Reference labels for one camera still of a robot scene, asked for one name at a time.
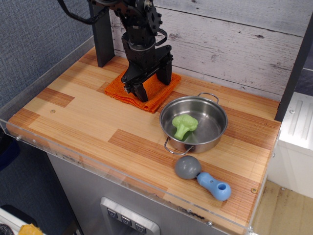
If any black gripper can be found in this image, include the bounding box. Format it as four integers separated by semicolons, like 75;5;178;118
121;33;173;102

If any orange cloth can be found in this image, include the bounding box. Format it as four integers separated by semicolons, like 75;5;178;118
104;71;181;113

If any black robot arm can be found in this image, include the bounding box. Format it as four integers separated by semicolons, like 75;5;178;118
91;0;173;102

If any yellow cloth piece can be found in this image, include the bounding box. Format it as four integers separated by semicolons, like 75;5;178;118
18;224;43;235

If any green toy broccoli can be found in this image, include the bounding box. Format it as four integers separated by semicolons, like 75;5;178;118
172;114;198;140

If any stainless steel pot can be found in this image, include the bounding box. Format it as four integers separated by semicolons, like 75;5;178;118
159;93;228;155

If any grey and blue toy ladle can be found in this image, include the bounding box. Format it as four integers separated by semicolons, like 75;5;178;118
175;155;231;201

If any clear acrylic table guard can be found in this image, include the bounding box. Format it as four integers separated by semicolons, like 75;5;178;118
0;38;280;235

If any silver button panel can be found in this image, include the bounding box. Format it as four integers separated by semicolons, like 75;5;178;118
100;197;160;235

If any dark grey left post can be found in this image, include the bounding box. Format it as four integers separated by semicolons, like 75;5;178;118
92;9;115;68

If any dark grey post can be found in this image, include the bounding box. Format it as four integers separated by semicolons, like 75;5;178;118
274;15;313;122
92;9;115;68

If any dark grey right post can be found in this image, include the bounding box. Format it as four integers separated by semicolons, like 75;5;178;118
274;15;313;122

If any white aluminium rail block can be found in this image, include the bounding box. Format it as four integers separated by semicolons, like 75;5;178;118
268;92;313;198

